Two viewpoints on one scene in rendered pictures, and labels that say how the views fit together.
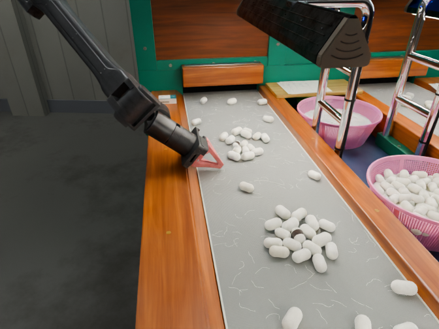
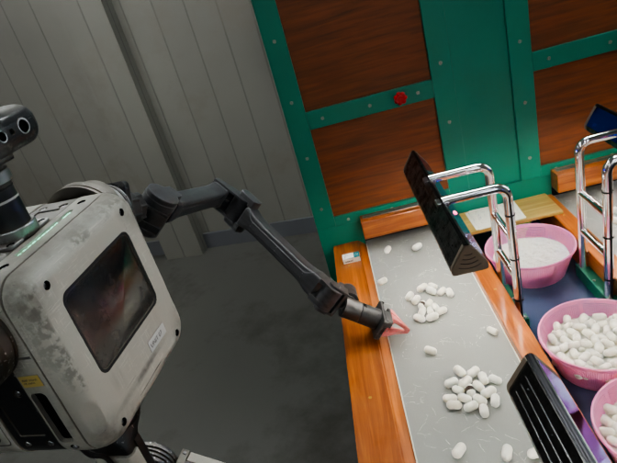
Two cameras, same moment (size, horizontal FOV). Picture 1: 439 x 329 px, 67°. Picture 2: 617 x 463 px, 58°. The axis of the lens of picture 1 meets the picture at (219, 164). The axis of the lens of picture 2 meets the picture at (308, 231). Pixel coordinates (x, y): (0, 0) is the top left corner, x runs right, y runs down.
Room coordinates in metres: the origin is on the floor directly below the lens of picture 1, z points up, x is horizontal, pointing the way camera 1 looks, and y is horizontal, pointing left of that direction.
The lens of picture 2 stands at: (-0.54, -0.15, 1.73)
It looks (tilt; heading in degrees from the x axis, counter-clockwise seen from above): 26 degrees down; 15
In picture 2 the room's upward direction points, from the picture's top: 17 degrees counter-clockwise
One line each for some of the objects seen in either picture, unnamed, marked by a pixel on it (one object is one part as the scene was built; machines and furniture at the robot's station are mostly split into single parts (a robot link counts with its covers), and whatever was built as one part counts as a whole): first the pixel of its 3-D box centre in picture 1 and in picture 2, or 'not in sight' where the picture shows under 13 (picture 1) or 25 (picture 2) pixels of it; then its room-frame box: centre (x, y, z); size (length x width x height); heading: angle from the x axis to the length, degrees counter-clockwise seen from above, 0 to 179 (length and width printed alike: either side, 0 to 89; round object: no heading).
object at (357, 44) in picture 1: (281, 15); (436, 200); (0.80, -0.14, 1.08); 0.62 x 0.08 x 0.07; 9
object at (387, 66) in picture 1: (390, 66); (598, 170); (1.33, -0.68, 0.83); 0.30 x 0.06 x 0.07; 99
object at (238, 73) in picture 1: (222, 74); (403, 217); (1.23, -0.01, 0.83); 0.30 x 0.06 x 0.07; 99
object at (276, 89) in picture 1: (312, 88); (505, 214); (1.23, -0.36, 0.77); 0.33 x 0.15 x 0.01; 99
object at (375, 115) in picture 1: (336, 123); (530, 257); (1.01, -0.39, 0.72); 0.27 x 0.27 x 0.10
